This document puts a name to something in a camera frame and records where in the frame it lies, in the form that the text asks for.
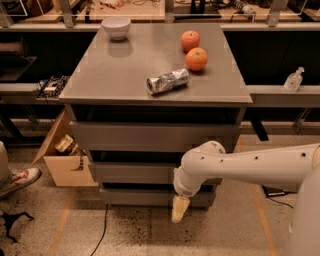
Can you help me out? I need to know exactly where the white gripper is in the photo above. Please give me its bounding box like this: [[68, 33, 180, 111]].
[[172, 167, 203, 223]]

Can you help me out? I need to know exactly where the red apple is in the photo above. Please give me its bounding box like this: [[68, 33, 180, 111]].
[[180, 30, 200, 52]]

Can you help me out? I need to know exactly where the black foot pedal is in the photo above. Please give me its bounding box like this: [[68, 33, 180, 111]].
[[262, 186, 292, 197]]

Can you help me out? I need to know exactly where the black pedal cable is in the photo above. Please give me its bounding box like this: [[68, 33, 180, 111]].
[[267, 196, 295, 210]]

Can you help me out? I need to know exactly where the grey drawer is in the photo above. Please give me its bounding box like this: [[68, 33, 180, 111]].
[[70, 121, 240, 152], [87, 161, 224, 186], [100, 189, 216, 208]]

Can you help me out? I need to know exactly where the grey drawer cabinet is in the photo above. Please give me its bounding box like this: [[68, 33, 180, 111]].
[[58, 22, 253, 210]]

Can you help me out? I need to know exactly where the cardboard box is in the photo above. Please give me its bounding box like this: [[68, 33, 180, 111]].
[[33, 110, 98, 186]]

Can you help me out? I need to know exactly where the white ceramic bowl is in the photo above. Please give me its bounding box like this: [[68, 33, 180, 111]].
[[101, 17, 131, 40]]

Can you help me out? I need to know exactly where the snack bag in box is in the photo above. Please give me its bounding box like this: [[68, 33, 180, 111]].
[[55, 134, 74, 153]]

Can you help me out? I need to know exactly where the black white patterned notebook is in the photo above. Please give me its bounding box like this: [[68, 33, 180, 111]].
[[38, 75, 69, 99]]

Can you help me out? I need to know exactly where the black floor cable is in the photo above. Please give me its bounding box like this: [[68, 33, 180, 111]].
[[89, 203, 109, 256]]

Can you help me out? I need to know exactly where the grey bottom drawer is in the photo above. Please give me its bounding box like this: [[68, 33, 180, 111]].
[[100, 189, 216, 208]]

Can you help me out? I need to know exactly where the white red sneaker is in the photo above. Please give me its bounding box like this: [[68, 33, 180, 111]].
[[0, 168, 41, 199]]

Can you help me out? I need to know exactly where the black chair base leg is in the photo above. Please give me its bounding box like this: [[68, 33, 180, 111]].
[[0, 211, 33, 243]]

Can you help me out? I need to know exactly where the orange fruit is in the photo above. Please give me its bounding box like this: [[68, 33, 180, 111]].
[[186, 47, 208, 71]]

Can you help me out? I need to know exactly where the crushed silver can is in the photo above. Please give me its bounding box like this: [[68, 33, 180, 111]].
[[146, 69, 189, 95]]

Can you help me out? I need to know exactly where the grey top drawer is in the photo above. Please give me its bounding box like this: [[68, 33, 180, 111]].
[[70, 121, 240, 152]]

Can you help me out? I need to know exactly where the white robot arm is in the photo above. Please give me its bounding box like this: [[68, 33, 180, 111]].
[[172, 141, 320, 256]]

